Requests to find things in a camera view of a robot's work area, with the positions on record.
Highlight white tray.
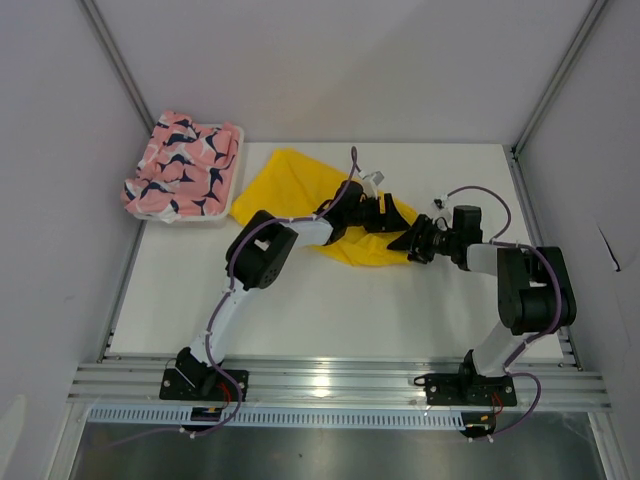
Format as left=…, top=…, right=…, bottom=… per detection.
left=134, top=121, right=247, bottom=226

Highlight slotted cable duct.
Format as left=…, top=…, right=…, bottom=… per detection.
left=88, top=405, right=465, bottom=431

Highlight yellow shorts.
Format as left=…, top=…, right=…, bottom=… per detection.
left=230, top=148, right=409, bottom=267

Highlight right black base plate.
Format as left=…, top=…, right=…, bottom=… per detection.
left=413, top=373, right=517, bottom=407

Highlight aluminium mounting rail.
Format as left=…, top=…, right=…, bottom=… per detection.
left=67, top=357, right=612, bottom=412

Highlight pink patterned shorts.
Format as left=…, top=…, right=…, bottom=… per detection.
left=121, top=110, right=240, bottom=221

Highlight left corner frame post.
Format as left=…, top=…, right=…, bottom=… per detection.
left=76, top=0, right=155, bottom=134

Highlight right corner frame post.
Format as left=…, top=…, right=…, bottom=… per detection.
left=510, top=0, right=611, bottom=160

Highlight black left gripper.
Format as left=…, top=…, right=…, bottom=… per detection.
left=345, top=196, right=408, bottom=235

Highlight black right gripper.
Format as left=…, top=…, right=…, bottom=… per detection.
left=386, top=214, right=459, bottom=265

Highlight corner frame post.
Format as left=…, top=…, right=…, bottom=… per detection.
left=510, top=0, right=611, bottom=160
left=76, top=0, right=155, bottom=134

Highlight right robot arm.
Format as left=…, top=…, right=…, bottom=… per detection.
left=388, top=205, right=577, bottom=406

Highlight right side table rail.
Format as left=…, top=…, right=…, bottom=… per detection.
left=501, top=145, right=583, bottom=371

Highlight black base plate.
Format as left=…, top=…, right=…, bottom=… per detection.
left=159, top=368, right=249, bottom=402
left=413, top=373, right=517, bottom=407

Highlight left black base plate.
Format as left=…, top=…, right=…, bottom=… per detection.
left=159, top=368, right=249, bottom=402

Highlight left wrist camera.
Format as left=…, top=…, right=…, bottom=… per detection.
left=358, top=170, right=384, bottom=198

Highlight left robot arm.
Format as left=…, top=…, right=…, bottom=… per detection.
left=160, top=180, right=410, bottom=401

